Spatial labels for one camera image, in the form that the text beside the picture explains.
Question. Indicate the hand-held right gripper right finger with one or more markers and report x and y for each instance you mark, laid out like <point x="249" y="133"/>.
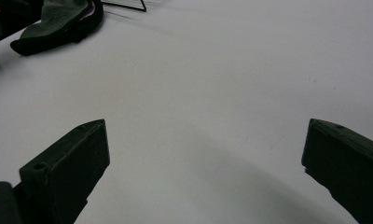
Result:
<point x="349" y="168"/>

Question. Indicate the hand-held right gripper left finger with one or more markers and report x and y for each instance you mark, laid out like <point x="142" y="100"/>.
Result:
<point x="63" y="174"/>

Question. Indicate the dark grey cloth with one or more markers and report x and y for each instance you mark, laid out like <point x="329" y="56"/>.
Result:
<point x="57" y="18"/>

